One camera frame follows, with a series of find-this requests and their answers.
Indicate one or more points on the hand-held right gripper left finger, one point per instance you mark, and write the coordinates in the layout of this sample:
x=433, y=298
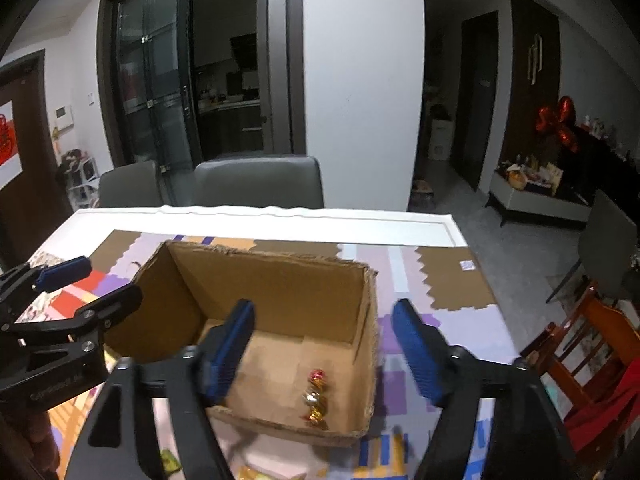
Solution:
x=232, y=350

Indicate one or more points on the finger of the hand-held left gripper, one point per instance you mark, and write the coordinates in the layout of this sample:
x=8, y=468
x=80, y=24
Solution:
x=65, y=271
x=120, y=302

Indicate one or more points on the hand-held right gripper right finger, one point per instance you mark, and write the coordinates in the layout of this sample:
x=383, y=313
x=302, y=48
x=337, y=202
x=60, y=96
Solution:
x=415, y=355

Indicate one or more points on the brown cardboard box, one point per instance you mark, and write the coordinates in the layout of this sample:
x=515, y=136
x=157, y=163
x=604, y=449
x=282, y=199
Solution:
x=280, y=290

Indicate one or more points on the red foil candy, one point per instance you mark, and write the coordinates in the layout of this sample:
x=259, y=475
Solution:
x=317, y=376

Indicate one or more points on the gold foil candy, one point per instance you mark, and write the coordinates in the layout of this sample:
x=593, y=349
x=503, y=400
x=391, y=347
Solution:
x=316, y=412

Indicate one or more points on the yellow green snack packet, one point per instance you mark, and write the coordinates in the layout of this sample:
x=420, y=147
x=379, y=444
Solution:
x=170, y=462

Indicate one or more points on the brown wooden door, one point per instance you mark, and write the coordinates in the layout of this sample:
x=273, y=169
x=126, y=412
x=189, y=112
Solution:
x=30, y=200

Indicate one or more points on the colourful patterned tablecloth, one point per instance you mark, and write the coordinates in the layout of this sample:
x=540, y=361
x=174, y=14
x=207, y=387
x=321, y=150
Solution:
x=450, y=280

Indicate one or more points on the white shoe rack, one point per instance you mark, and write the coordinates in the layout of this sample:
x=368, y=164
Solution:
x=82, y=180

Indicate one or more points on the narrow grey dining chair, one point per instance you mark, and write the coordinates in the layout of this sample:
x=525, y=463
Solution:
x=130, y=185

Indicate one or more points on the red and white door poster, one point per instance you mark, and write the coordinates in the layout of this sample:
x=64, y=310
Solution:
x=7, y=145

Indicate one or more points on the wide grey dining chair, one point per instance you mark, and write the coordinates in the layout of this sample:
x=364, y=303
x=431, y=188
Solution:
x=260, y=180

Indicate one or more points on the orange wooden chair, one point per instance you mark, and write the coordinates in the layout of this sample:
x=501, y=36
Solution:
x=600, y=320

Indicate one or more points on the low white cabinet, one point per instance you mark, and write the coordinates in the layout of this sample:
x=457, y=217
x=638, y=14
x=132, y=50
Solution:
x=540, y=207

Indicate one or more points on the red cloth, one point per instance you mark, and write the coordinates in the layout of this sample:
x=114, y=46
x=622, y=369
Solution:
x=610, y=410

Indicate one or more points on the small gift basket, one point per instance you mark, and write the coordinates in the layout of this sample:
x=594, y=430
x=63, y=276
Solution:
x=515, y=177

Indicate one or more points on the kitchen counter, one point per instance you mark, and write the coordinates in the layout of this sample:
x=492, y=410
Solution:
x=230, y=125

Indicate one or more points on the grey chair with thin legs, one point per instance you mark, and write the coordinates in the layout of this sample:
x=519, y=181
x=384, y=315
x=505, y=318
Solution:
x=605, y=245

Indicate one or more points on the tan gift bag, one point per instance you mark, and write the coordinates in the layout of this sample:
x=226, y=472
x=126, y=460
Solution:
x=554, y=177

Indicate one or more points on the sliding glass door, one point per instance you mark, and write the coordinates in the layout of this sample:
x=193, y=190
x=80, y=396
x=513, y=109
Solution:
x=150, y=60

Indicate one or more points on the dark interior door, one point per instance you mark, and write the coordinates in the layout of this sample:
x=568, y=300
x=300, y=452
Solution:
x=475, y=110

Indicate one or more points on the dark tall cabinet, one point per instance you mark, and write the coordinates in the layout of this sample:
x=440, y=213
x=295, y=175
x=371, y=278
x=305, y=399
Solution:
x=525, y=125

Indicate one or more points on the dark sideboard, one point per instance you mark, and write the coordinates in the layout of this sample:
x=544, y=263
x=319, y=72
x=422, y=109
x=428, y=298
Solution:
x=600, y=170

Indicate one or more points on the black range hood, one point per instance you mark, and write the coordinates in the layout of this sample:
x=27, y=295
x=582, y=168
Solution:
x=245, y=52

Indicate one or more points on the red heart balloons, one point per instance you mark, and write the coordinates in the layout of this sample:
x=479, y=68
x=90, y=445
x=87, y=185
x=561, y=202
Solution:
x=565, y=110

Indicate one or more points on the row of small bottles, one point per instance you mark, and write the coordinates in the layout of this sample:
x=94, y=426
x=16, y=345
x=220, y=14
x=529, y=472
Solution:
x=600, y=130

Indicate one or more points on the white wall intercom panel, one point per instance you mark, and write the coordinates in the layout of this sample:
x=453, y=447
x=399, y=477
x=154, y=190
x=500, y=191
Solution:
x=65, y=116

